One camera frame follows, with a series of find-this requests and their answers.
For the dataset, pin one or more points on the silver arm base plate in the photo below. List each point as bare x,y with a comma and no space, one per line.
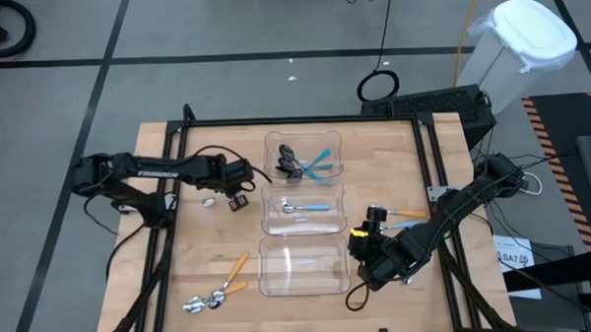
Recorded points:
169,201
437,193

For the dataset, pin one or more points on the white paper sign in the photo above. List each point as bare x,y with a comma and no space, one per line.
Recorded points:
513,257

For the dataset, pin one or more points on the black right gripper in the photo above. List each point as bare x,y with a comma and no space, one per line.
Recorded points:
382,256

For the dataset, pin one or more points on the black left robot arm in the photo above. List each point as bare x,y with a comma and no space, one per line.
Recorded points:
153,173

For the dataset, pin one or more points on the black hazard-striped floor mat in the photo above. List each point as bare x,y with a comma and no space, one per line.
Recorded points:
565,122

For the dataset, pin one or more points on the yellow tape tag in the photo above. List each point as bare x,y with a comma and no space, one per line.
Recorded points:
359,232

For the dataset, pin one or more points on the white lidded trash bin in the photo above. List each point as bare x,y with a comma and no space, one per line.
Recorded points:
532,34

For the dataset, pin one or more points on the clear plastic bin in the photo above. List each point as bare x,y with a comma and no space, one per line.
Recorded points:
302,225
304,276
319,138

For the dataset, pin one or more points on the black aluminium table frame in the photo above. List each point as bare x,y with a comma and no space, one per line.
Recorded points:
299,120

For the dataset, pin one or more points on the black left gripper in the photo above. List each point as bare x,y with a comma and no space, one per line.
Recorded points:
234,175

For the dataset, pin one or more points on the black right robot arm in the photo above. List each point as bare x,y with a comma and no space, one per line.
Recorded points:
455,210

